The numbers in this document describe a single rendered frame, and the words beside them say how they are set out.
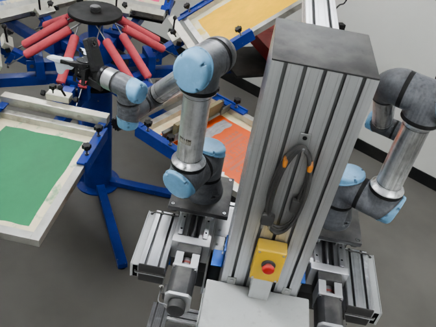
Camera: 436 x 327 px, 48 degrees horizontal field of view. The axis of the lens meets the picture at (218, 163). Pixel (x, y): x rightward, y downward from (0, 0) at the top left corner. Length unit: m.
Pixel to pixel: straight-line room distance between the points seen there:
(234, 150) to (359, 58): 1.48
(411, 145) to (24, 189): 1.60
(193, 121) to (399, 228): 2.76
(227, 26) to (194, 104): 1.88
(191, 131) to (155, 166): 2.44
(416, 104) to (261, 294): 0.74
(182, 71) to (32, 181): 1.17
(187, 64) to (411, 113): 0.67
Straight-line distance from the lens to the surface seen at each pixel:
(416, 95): 1.54
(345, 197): 1.78
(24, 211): 2.24
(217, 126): 2.76
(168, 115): 2.75
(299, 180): 1.33
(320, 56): 1.20
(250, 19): 3.28
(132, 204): 3.62
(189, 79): 1.40
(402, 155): 1.65
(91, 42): 1.73
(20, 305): 3.12
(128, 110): 1.68
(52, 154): 2.52
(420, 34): 4.14
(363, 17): 4.28
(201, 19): 3.50
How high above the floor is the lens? 2.52
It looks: 38 degrees down
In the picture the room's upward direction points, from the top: 10 degrees clockwise
